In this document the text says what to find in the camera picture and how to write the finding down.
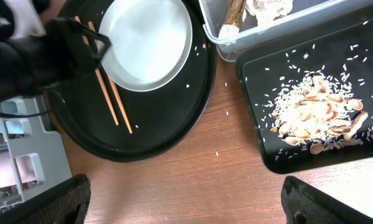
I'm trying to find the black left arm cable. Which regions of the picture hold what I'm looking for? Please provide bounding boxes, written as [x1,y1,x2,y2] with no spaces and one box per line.
[0,86,66,119]

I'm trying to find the pink plastic cup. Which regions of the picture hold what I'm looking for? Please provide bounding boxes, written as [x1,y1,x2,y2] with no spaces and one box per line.
[0,152,36,188]

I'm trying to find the brown coffee stick wrapper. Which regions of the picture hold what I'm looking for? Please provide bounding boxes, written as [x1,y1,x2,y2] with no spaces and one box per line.
[218,0,246,39]

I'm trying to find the white tissue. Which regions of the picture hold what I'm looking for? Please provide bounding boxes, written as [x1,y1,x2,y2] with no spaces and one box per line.
[246,0,293,26]

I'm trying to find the food leftovers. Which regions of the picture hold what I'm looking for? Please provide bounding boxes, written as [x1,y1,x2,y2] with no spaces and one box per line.
[259,71,373,154]

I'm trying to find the round black tray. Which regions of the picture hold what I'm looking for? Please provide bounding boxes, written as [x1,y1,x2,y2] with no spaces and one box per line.
[47,0,216,162]

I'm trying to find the wooden chopstick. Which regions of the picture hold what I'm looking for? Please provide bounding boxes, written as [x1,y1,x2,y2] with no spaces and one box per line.
[87,21,134,135]
[75,16,119,126]

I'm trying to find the grey round plate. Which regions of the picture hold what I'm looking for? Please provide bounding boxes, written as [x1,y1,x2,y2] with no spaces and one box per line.
[99,0,193,92]

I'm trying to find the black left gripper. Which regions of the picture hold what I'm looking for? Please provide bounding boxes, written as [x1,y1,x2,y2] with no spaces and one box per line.
[0,17,111,102]

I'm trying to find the clear plastic bin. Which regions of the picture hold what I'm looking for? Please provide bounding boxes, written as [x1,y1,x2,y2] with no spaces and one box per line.
[199,0,373,62]

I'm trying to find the grey dishwasher rack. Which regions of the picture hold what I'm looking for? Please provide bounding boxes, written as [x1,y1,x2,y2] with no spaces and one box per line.
[0,96,72,214]

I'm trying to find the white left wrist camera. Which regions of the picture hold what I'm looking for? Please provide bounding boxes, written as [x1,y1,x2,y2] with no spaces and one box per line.
[4,0,46,39]

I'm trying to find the black rectangular tray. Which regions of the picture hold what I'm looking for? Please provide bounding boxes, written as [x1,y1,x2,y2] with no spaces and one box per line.
[236,4,373,174]

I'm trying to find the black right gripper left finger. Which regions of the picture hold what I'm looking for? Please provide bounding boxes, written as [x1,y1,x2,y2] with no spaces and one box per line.
[0,174,91,224]

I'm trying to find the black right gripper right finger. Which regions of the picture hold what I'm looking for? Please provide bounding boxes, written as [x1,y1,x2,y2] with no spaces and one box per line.
[281,175,373,224]

